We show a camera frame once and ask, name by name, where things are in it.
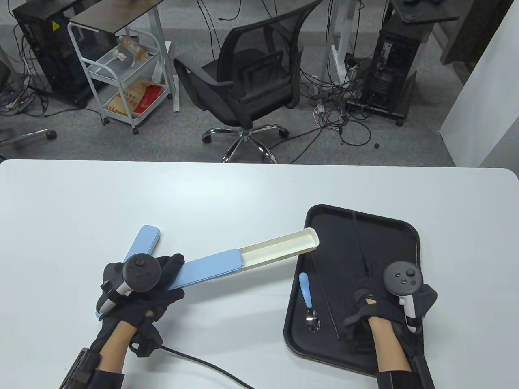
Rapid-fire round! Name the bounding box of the clear bottle orange liquid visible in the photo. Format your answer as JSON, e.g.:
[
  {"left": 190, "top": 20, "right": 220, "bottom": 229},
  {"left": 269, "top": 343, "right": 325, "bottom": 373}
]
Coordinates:
[{"left": 118, "top": 36, "right": 148, "bottom": 62}]

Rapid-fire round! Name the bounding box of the black plastic tray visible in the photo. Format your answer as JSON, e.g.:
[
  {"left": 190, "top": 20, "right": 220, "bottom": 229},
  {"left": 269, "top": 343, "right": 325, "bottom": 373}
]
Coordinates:
[{"left": 283, "top": 204, "right": 425, "bottom": 381}]

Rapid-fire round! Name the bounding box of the black computer tower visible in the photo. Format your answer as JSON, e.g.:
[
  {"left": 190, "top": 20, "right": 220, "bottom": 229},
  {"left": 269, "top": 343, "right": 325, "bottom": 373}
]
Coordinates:
[
  {"left": 357, "top": 16, "right": 418, "bottom": 126},
  {"left": 12, "top": 0, "right": 118, "bottom": 108}
]

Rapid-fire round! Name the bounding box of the black wrist camera strap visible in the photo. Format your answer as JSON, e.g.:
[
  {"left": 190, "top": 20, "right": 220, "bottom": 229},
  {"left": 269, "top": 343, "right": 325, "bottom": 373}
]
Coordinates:
[
  {"left": 412, "top": 353, "right": 436, "bottom": 389},
  {"left": 59, "top": 348, "right": 102, "bottom": 389}
]

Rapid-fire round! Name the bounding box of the black glove cable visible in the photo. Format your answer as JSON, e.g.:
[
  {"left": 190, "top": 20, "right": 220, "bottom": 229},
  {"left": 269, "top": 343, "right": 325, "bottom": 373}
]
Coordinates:
[{"left": 161, "top": 344, "right": 257, "bottom": 389}]

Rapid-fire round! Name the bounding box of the person's right forearm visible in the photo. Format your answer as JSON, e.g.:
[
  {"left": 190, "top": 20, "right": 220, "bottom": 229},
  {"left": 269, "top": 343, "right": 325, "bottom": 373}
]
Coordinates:
[{"left": 367, "top": 317, "right": 418, "bottom": 389}]

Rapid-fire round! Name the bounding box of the red and orange bag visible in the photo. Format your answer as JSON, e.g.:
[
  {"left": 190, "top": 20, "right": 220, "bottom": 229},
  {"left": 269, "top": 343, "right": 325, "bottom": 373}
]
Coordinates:
[{"left": 106, "top": 78, "right": 165, "bottom": 118}]

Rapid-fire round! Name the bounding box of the dark desk top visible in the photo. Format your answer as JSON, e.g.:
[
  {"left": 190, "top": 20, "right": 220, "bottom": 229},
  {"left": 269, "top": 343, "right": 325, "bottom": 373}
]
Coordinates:
[{"left": 389, "top": 0, "right": 461, "bottom": 24}]

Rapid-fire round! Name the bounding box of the tangle of black floor cables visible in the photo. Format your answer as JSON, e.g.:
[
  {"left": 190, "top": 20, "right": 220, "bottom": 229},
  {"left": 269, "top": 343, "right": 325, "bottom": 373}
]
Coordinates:
[
  {"left": 302, "top": 53, "right": 373, "bottom": 146},
  {"left": 0, "top": 24, "right": 49, "bottom": 118}
]

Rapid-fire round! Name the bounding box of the brown desk top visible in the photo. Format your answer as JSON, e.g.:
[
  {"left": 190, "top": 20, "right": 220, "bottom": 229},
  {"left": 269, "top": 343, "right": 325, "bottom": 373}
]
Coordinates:
[{"left": 69, "top": 0, "right": 165, "bottom": 35}]

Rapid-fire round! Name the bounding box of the dark brown cabinet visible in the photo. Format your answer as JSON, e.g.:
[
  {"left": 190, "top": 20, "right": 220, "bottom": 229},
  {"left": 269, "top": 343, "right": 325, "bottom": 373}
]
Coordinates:
[{"left": 440, "top": 0, "right": 513, "bottom": 85}]

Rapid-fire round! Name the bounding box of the black glove sensor box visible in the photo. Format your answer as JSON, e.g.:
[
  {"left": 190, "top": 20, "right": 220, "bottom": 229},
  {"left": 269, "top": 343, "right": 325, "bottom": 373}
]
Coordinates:
[{"left": 130, "top": 320, "right": 163, "bottom": 358}]

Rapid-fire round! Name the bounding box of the grey hand controller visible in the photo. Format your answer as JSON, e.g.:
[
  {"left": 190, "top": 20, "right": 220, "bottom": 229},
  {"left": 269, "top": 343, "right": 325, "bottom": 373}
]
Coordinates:
[
  {"left": 383, "top": 261, "right": 425, "bottom": 333},
  {"left": 97, "top": 253, "right": 162, "bottom": 314}
]

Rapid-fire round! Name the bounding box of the blue handled spoon utensil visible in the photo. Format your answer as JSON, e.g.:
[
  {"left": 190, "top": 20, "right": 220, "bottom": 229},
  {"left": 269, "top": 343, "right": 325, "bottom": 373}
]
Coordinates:
[{"left": 299, "top": 273, "right": 321, "bottom": 333}]

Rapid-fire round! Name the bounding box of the white rolling cart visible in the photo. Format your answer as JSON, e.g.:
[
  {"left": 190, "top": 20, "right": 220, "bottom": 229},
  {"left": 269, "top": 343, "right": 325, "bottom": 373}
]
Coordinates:
[{"left": 67, "top": 21, "right": 173, "bottom": 135}]

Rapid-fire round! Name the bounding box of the person's left forearm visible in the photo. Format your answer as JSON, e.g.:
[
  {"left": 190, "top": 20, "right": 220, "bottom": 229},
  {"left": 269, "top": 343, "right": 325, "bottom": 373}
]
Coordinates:
[{"left": 97, "top": 320, "right": 138, "bottom": 389}]

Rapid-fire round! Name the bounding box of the black mesh office chair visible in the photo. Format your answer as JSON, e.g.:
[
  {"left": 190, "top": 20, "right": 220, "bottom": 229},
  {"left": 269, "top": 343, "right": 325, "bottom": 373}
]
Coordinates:
[{"left": 174, "top": 0, "right": 323, "bottom": 164}]

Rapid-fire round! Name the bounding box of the person's left hand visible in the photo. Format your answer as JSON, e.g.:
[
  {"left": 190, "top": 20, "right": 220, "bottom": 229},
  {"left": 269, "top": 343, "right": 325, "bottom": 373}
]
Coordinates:
[{"left": 96, "top": 253, "right": 186, "bottom": 324}]

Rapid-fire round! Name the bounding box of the chrome chair leg with caster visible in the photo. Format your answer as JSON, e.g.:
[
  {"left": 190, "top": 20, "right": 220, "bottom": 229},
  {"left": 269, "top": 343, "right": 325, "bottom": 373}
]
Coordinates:
[{"left": 0, "top": 129, "right": 57, "bottom": 148}]

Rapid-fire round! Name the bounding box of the person's right hand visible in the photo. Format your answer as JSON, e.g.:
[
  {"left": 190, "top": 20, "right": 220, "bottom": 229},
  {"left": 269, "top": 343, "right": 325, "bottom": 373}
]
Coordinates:
[{"left": 343, "top": 283, "right": 438, "bottom": 350}]

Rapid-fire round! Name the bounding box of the white desk leg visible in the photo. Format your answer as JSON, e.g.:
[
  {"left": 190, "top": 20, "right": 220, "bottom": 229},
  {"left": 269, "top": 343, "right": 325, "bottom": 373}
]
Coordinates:
[
  {"left": 144, "top": 8, "right": 181, "bottom": 113},
  {"left": 324, "top": 0, "right": 361, "bottom": 81}
]

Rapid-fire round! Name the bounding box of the blue lunch box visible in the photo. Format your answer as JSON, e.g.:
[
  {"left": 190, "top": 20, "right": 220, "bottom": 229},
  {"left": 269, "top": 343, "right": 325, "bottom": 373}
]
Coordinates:
[
  {"left": 95, "top": 226, "right": 161, "bottom": 321},
  {"left": 167, "top": 228, "right": 321, "bottom": 291}
]

